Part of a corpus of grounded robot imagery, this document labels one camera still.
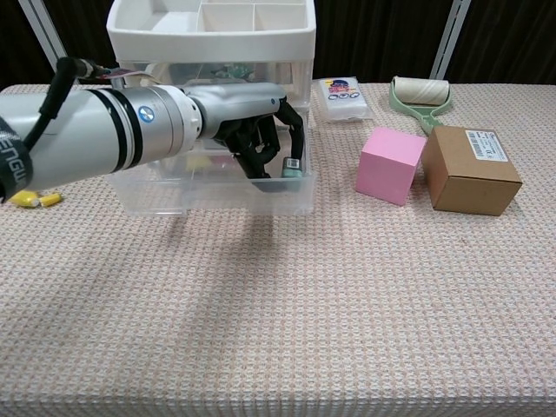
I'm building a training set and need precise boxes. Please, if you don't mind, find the small green item with barcode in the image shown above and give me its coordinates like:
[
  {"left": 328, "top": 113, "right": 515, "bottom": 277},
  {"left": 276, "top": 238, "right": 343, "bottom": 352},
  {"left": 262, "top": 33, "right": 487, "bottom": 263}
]
[{"left": 280, "top": 156, "right": 306, "bottom": 193}]

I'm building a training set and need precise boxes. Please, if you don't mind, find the white drawer organizer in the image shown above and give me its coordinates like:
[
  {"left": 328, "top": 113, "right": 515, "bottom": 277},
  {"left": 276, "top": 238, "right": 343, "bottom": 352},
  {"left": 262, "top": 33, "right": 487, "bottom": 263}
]
[{"left": 106, "top": 0, "right": 316, "bottom": 144}]

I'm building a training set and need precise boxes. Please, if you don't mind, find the yellow banana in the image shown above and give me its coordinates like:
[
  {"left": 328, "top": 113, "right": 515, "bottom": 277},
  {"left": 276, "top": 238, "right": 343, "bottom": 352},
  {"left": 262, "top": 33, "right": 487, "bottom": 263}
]
[{"left": 10, "top": 190, "right": 64, "bottom": 209}]

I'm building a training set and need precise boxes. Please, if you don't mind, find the white packet with printed label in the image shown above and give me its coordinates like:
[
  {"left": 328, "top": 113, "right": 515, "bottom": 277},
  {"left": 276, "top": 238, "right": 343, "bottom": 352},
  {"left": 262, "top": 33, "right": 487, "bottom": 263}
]
[{"left": 319, "top": 76, "right": 376, "bottom": 125}]

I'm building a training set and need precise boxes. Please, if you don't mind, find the beige woven tablecloth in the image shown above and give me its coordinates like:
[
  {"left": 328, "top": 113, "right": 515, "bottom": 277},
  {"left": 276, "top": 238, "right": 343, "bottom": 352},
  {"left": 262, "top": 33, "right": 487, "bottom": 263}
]
[{"left": 0, "top": 82, "right": 556, "bottom": 417}]

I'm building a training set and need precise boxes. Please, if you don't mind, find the black curtain panel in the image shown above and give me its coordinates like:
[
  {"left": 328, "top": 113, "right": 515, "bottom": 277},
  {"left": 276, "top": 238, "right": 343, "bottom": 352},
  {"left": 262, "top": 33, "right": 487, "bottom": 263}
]
[
  {"left": 47, "top": 0, "right": 117, "bottom": 70},
  {"left": 0, "top": 0, "right": 47, "bottom": 90},
  {"left": 447, "top": 0, "right": 556, "bottom": 87},
  {"left": 312, "top": 0, "right": 453, "bottom": 84}
]

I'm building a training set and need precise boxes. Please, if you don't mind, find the white frame post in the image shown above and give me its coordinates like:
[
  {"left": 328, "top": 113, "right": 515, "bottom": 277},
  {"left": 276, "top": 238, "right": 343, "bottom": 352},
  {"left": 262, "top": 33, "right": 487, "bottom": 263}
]
[
  {"left": 429, "top": 0, "right": 469, "bottom": 83},
  {"left": 21, "top": 0, "right": 67, "bottom": 66}
]

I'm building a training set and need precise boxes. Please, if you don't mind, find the pink cube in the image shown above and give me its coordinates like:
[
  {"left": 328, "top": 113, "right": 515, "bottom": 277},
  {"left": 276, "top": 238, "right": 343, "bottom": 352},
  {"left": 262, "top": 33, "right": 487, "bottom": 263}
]
[{"left": 355, "top": 127, "right": 427, "bottom": 207}]

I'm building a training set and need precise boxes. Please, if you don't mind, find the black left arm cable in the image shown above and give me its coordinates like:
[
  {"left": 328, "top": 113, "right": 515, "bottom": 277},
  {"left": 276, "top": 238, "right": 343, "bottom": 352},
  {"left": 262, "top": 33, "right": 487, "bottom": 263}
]
[{"left": 22, "top": 56, "right": 109, "bottom": 149}]

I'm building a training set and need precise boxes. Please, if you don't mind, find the brown cardboard box with label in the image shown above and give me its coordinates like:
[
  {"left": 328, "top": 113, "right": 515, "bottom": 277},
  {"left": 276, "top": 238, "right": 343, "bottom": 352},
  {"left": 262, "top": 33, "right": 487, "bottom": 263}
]
[{"left": 420, "top": 124, "right": 524, "bottom": 217}]

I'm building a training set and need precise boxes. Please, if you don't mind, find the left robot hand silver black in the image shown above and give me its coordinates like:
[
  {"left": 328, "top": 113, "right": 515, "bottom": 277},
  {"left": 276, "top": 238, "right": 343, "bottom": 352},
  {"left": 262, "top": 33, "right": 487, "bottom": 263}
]
[{"left": 184, "top": 82, "right": 308, "bottom": 195}]

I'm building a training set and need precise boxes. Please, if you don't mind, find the green lint roller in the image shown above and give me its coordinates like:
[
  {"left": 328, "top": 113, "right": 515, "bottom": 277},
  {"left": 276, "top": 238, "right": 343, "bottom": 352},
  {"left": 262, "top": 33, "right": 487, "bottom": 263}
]
[{"left": 389, "top": 76, "right": 454, "bottom": 136}]

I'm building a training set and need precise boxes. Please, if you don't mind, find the clear drawer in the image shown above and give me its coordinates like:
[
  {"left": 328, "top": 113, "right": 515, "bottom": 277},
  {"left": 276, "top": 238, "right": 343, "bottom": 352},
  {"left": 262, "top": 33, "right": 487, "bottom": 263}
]
[
  {"left": 120, "top": 60, "right": 313, "bottom": 105},
  {"left": 106, "top": 129, "right": 316, "bottom": 217}
]

